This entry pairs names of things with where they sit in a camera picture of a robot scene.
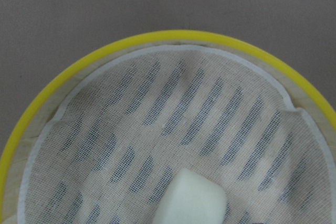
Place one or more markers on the white steamed bun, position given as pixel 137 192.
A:
pixel 191 198

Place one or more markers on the white gauze steamer liner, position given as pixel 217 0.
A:
pixel 121 135

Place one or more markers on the yellow rimmed bamboo steamer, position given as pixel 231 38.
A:
pixel 44 107

